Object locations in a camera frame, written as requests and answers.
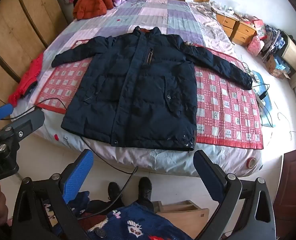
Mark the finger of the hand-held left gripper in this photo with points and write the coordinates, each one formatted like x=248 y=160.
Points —
x=0 y=112
x=29 y=120

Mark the red tape roll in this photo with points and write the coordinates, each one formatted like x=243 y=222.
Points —
x=250 y=162

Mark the person's black shoe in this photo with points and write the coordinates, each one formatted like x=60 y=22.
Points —
x=115 y=192
x=145 y=192

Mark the navy padded jacket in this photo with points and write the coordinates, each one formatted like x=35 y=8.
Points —
x=138 y=92

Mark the person's right black shoe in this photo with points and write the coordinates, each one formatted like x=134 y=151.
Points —
x=145 y=192

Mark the wooden nightstand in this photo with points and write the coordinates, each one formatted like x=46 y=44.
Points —
x=242 y=33

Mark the red checked mat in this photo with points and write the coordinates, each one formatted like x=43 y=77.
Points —
x=227 y=105

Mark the patchwork bed quilt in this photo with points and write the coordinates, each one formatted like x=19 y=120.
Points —
x=150 y=12

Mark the person's blue knit sweater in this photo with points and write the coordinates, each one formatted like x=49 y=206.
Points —
x=133 y=225

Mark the wooden stool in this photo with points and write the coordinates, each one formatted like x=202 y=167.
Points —
x=187 y=217

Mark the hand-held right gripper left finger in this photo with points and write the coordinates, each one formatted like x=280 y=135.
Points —
x=78 y=175

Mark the black charger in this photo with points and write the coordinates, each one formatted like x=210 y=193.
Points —
x=262 y=95

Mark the red cloth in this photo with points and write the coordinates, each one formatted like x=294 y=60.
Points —
x=25 y=80

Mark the white power strip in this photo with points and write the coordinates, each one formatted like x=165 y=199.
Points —
x=262 y=102

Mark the wooden wardrobe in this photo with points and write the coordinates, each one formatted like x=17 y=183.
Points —
x=18 y=30

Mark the orange padded jacket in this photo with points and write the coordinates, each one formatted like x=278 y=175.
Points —
x=90 y=5

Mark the cardboard box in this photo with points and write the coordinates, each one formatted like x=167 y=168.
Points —
x=275 y=66

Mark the person's left black shoe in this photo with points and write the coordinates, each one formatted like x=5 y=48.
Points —
x=115 y=192

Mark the dark brown door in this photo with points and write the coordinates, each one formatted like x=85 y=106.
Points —
x=291 y=192

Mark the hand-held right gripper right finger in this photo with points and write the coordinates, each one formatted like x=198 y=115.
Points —
x=207 y=175

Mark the pile of clothes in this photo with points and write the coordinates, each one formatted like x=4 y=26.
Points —
x=275 y=42

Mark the beige woven basket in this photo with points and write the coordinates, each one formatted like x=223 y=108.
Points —
x=291 y=52

